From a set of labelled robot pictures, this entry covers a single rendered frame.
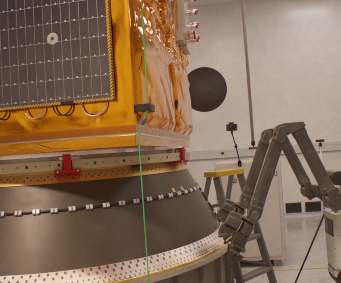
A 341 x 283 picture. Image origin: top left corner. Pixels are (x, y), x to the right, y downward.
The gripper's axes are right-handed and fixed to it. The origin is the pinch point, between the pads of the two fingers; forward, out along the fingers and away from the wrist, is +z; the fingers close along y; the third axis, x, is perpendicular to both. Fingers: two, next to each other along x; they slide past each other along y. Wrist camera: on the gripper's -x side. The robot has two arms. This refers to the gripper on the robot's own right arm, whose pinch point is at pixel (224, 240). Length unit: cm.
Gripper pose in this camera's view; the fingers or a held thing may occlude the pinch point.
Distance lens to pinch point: 232.5
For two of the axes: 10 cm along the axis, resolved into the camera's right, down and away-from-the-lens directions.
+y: -0.7, 0.0, -10.0
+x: 9.0, 4.4, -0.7
